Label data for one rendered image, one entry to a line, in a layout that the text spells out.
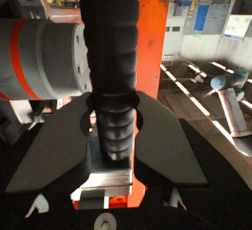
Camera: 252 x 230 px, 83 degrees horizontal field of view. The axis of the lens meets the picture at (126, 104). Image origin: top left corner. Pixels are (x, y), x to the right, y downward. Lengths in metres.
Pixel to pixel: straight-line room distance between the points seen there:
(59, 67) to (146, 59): 0.56
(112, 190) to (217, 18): 15.82
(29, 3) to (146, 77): 0.54
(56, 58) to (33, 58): 0.03
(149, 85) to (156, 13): 0.33
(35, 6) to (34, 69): 0.33
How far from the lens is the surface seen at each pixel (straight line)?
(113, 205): 1.99
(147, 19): 0.72
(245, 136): 1.00
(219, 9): 15.85
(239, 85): 1.11
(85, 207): 0.20
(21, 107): 0.39
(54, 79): 0.25
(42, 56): 0.25
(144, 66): 0.75
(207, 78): 1.23
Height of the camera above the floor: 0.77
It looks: 32 degrees up
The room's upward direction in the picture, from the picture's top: 180 degrees clockwise
